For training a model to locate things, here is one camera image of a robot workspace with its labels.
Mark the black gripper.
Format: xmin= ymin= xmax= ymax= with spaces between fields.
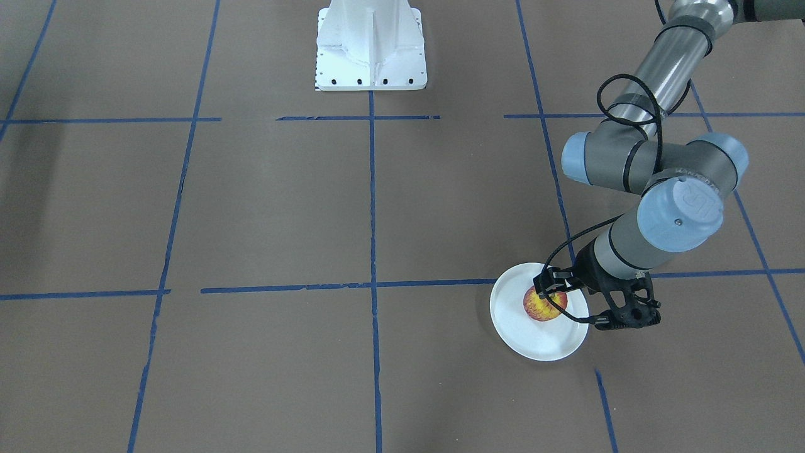
xmin=533 ymin=243 xmax=606 ymax=296

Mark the red yellow apple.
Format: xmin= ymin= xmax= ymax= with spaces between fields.
xmin=521 ymin=287 xmax=567 ymax=322

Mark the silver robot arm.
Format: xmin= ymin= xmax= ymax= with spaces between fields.
xmin=534 ymin=1 xmax=803 ymax=295

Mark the white plate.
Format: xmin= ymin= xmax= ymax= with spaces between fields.
xmin=489 ymin=263 xmax=589 ymax=362

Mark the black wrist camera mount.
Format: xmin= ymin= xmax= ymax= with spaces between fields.
xmin=587 ymin=273 xmax=662 ymax=332

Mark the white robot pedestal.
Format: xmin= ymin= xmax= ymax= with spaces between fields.
xmin=314 ymin=1 xmax=428 ymax=91

